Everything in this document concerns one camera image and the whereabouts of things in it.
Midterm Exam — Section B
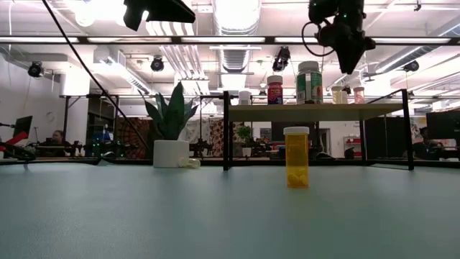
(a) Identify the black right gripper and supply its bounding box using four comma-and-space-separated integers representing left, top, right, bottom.
308, 0, 377, 75

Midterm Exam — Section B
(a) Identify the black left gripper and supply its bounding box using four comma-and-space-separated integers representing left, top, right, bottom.
123, 0, 197, 32

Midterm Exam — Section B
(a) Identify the pale yellow pill bottle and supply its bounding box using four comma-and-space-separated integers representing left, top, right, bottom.
331, 85, 344, 105
178, 157, 202, 170

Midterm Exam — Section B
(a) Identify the pink pill bottle white cap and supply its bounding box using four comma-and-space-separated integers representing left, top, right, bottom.
353, 86, 366, 105

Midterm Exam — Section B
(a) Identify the large green gummy vitamin bottle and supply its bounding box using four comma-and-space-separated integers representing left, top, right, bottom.
296, 60, 323, 105

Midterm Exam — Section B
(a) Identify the red medicine bottle white cap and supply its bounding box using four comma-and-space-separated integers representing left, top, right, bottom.
267, 74, 284, 106

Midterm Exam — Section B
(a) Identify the black ceiling spotlight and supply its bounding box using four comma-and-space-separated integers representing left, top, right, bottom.
149, 55, 165, 73
272, 45, 291, 73
402, 59, 420, 73
27, 60, 45, 78

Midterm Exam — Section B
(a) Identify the black framed light bar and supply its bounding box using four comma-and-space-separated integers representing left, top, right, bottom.
0, 35, 460, 46

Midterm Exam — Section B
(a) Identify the green snake plant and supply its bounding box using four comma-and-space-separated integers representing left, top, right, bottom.
138, 81, 199, 141

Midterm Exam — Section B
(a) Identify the large black screen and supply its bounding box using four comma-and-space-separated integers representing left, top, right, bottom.
425, 109, 460, 141

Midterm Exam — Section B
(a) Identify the person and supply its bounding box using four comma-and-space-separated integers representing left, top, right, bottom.
42, 129, 75, 158
413, 126, 445, 161

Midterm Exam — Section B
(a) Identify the small potted plant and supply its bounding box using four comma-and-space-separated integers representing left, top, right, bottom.
236, 124, 254, 158

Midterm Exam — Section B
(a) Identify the white plant pot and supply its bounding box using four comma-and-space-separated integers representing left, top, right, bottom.
152, 140, 190, 168

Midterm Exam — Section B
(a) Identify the black computer monitor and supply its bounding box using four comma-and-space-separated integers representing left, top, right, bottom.
12, 114, 33, 141

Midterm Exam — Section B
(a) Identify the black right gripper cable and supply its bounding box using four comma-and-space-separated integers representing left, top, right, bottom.
300, 20, 337, 58

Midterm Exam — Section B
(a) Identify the wooden shelf with black frame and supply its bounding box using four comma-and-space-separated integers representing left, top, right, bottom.
222, 88, 415, 172

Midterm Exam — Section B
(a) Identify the silver ceiling air duct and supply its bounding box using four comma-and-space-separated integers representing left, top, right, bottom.
210, 0, 265, 75

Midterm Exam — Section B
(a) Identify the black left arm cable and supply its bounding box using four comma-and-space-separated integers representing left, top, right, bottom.
40, 0, 150, 152

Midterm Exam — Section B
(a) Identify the patterned wall hanging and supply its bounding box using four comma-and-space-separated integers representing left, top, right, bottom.
201, 118, 226, 158

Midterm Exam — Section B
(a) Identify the black aluminium table frame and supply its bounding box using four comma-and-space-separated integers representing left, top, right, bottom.
0, 157, 460, 167

